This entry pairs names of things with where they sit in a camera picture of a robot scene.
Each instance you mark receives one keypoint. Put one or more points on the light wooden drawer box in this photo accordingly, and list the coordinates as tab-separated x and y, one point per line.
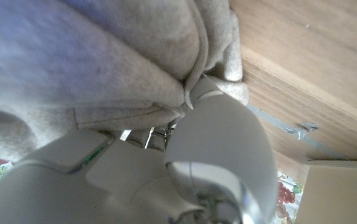
337	196

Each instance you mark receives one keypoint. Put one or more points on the small metal clip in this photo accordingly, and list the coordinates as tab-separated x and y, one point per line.
301	130

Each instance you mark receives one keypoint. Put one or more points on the beige fleece coat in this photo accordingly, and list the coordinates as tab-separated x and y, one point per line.
88	56

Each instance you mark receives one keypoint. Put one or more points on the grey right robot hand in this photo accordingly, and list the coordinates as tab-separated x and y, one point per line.
221	140

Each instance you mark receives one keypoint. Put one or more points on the floral fruit print backdrop cloth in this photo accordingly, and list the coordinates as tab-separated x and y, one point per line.
285	194

